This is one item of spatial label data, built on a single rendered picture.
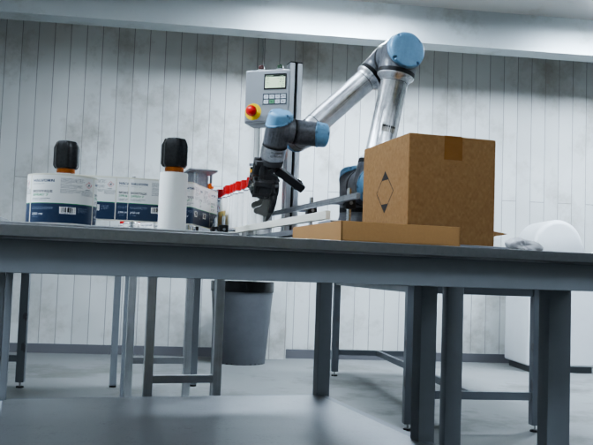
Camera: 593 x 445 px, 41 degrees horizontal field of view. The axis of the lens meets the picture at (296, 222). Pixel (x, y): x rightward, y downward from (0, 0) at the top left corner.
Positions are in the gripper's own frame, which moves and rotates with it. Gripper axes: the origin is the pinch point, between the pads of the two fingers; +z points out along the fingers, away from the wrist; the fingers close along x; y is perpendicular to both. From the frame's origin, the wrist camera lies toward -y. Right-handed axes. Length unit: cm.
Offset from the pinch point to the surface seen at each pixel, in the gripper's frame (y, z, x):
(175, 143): 29.2, -16.6, -15.6
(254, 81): -1, -30, -48
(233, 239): 35, -40, 93
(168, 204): 30.5, 0.1, -6.1
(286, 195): -12.0, 1.1, -21.3
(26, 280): 72, 165, -231
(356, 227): 10, -42, 89
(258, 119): -2.9, -18.8, -39.9
